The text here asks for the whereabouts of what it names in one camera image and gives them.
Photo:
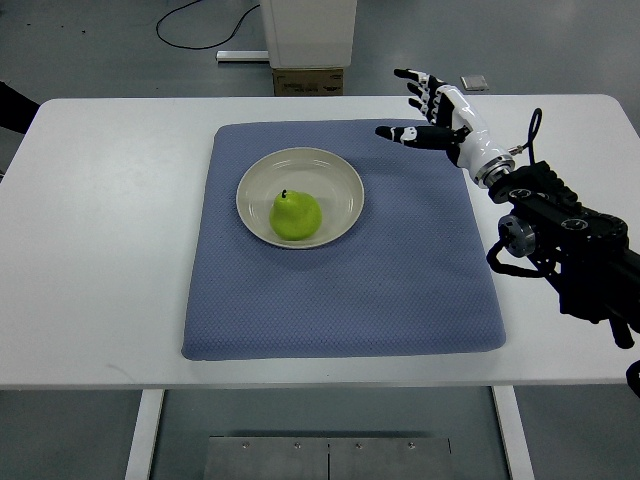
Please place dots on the white table leg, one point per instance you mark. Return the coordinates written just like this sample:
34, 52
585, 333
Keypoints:
145, 435
512, 433

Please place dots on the black object at left edge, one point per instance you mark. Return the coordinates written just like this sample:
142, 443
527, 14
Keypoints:
17, 111

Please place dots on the silver metal floor rail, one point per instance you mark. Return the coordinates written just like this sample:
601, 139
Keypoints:
242, 56

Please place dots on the green pear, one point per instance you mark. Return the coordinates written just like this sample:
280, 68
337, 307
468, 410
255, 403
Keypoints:
295, 215

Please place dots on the small grey floor plate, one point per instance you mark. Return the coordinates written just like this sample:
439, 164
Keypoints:
474, 83

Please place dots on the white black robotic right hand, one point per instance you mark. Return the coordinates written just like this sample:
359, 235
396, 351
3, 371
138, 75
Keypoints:
452, 126

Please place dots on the right white table leg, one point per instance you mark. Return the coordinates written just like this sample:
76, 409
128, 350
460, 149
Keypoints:
512, 433

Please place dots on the left white table leg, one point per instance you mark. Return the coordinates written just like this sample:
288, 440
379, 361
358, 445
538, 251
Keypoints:
145, 435

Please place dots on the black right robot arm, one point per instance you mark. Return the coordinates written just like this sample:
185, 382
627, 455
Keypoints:
582, 253

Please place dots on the white cabinet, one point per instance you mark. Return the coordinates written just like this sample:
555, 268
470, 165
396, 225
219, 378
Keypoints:
309, 34

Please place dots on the blue textured mat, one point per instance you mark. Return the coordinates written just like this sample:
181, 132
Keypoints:
409, 278

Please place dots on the brown cardboard box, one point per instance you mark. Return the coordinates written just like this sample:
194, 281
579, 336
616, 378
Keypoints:
308, 82

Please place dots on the beige round plate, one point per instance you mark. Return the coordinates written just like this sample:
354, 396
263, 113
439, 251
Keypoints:
328, 178

